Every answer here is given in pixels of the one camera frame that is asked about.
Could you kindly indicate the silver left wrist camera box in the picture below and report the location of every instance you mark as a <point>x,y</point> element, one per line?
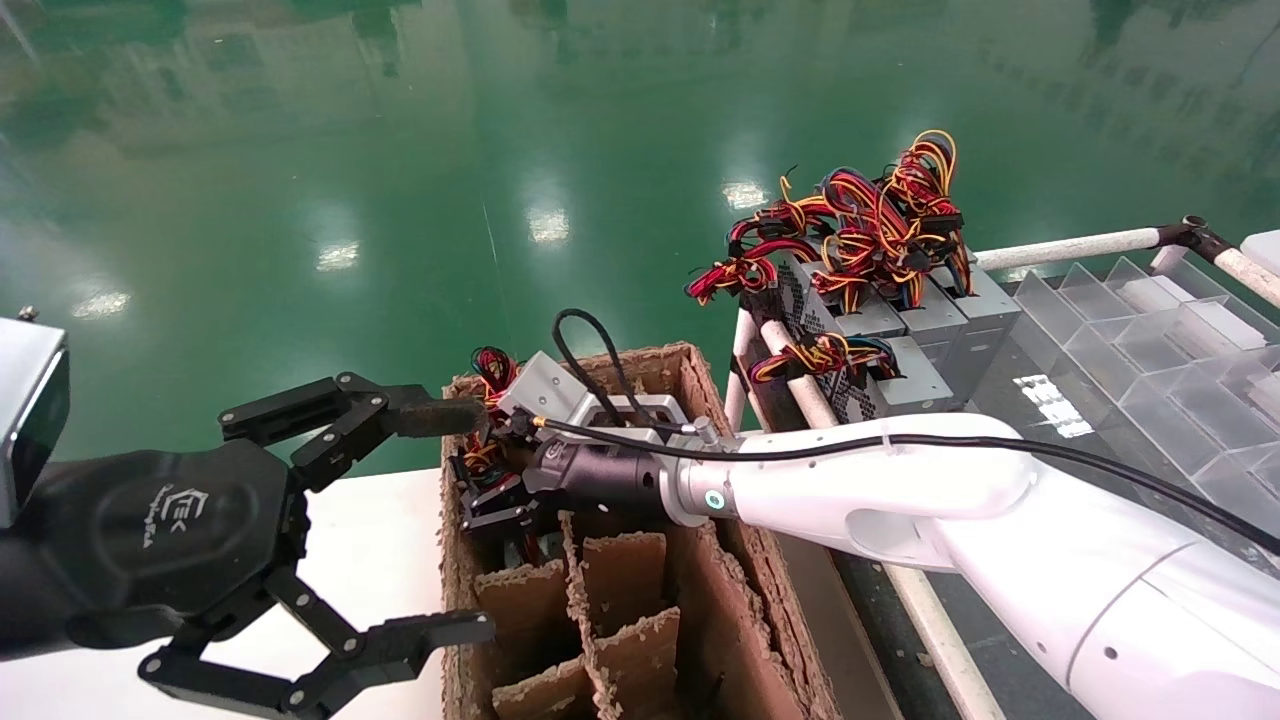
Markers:
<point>25,400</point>

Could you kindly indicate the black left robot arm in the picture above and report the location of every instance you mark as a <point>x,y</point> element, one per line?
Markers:
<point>15,610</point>

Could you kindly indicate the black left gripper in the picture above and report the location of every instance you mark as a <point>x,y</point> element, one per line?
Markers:
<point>170,530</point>

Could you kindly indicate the short white pipe post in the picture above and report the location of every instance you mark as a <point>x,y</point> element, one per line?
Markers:
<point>738,390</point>

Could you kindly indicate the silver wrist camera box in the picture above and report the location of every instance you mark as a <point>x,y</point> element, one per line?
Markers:
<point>25,400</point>
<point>545,385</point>

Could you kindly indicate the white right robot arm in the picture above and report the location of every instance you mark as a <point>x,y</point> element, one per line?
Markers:
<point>900,480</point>

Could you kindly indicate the white block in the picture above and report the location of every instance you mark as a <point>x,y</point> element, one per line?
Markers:
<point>1265,250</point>

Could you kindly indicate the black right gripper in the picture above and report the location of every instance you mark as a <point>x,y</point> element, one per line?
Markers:
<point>600,480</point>

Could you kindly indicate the black pipe joint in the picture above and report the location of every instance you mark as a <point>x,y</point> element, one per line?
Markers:
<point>1195,235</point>

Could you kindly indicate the brown cardboard divider box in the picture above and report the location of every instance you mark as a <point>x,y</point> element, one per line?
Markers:
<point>720,600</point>

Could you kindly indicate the long white pipe rail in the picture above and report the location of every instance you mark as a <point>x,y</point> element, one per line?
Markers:
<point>804,380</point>

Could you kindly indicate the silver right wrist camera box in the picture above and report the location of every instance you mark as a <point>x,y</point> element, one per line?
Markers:
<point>545,385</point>

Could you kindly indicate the clear acrylic divider tray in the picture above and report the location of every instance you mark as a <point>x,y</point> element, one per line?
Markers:
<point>1150,370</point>

